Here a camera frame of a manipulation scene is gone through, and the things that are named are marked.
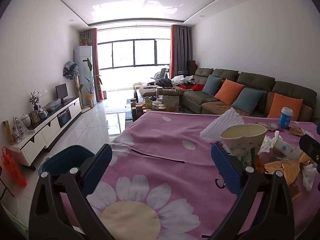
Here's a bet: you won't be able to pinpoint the wooden picture frame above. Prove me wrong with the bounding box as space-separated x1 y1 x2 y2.
29 110 40 124

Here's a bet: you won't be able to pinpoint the glass coffee table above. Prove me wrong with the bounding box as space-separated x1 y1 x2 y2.
105 97 184 133

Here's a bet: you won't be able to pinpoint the grey office chair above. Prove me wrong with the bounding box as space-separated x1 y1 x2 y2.
151 67 170 81

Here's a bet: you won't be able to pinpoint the pile of light clothes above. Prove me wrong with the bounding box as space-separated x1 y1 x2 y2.
172 74 198 87

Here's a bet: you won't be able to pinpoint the small brown wrapper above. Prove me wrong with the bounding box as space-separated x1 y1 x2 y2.
289 184 303 203

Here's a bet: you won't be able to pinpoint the teal trash bin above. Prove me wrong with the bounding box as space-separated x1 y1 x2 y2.
38 145 97 178

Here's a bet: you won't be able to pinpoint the orange plastic bag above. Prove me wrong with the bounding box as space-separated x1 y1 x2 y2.
1 147 27 187

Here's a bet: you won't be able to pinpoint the large blue cushion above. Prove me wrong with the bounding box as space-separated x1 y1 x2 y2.
231 87 263 115

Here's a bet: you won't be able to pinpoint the white tissue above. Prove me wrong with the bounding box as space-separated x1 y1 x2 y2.
257 130 283 155
301 164 318 192

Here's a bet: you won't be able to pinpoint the plant in blue vase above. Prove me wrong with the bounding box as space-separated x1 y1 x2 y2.
29 91 40 112

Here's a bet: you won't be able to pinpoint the white black tv cabinet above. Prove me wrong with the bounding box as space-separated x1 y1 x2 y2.
7 97 82 167

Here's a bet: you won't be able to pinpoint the brown paper bag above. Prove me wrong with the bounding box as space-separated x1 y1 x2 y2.
162 95 180 112

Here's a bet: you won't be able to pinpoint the black plant stand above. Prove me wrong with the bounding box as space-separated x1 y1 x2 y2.
0 166 15 202

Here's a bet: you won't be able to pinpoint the pink floral blanket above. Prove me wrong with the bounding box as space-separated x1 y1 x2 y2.
59 110 320 240

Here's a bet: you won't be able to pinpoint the large orange cushion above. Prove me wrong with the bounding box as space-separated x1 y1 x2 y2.
267 92 303 121

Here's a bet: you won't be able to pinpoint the gold foil wrapper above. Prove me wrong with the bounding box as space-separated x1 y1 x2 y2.
264 152 314 188

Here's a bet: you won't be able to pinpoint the black monitor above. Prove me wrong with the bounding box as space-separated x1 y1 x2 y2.
55 84 68 103

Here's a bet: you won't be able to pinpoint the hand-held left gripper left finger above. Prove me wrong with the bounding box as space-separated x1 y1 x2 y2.
29 144 115 240

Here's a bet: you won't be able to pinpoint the cluster of jars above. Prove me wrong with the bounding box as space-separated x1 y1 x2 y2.
130 86 165 118

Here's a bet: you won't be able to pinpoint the large window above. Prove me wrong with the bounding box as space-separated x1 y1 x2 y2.
97 26 172 92

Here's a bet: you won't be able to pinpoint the brown paper packet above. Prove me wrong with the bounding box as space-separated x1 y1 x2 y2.
289 125 312 137

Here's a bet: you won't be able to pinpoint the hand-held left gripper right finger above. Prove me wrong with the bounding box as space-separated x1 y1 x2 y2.
207 142 295 240

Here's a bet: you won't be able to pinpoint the green sofa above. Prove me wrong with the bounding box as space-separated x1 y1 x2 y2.
139 67 320 123

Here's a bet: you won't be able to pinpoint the glass sailboat ornament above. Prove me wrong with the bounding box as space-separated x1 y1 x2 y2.
12 117 28 140

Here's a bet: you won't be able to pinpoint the white foam net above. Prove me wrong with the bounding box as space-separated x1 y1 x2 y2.
199 107 245 142

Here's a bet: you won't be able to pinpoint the tall tan gift box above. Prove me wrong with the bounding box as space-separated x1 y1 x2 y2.
2 120 14 145

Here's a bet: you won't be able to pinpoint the black clothes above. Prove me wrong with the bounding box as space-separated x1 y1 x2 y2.
156 78 173 88

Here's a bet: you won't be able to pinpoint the white standing air conditioner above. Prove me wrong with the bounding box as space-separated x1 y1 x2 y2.
74 46 93 105

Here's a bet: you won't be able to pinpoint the small orange cushion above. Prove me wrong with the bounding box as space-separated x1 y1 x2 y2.
214 79 245 105

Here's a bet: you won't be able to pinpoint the green plastic stool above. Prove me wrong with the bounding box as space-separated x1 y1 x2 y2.
1 209 28 239

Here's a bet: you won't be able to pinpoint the crushed paper bowl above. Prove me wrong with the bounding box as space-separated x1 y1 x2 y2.
219 124 268 161

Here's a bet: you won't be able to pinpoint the clear plastic bag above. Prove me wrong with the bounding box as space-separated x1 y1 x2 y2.
46 99 62 112

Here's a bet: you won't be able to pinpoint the orange peel pieces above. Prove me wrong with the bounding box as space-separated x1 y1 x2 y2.
272 140 303 160

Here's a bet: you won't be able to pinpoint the tall leafy plant yellow pot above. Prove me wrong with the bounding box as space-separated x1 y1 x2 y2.
80 57 103 106

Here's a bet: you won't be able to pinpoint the brown cardboard boxes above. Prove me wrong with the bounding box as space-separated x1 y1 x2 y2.
187 60 198 76

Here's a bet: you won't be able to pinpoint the small blue cushion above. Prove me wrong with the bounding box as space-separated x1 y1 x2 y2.
202 74 222 97

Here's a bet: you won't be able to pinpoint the orange grey curtain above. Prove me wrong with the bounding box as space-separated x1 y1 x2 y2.
83 29 103 101
170 25 192 79

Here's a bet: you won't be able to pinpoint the blue cup with white lid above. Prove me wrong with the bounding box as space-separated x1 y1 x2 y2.
278 107 293 128

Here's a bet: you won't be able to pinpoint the fan with printed cover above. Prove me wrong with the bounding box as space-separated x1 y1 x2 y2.
63 60 90 113

